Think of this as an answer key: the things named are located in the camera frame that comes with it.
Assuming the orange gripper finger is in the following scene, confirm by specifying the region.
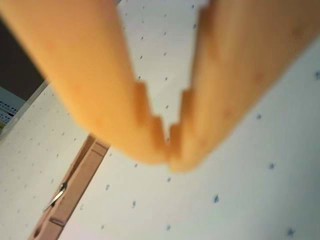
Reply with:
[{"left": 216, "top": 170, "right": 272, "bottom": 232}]
[
  {"left": 0, "top": 0, "right": 168, "bottom": 165},
  {"left": 167, "top": 0, "right": 320, "bottom": 173}
]

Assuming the wooden clothespin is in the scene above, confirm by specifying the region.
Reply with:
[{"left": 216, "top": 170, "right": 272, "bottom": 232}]
[{"left": 26, "top": 134, "right": 111, "bottom": 240}]

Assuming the grey perforated metal rack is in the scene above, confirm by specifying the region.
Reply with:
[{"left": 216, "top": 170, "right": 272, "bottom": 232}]
[{"left": 0, "top": 86, "right": 27, "bottom": 126}]

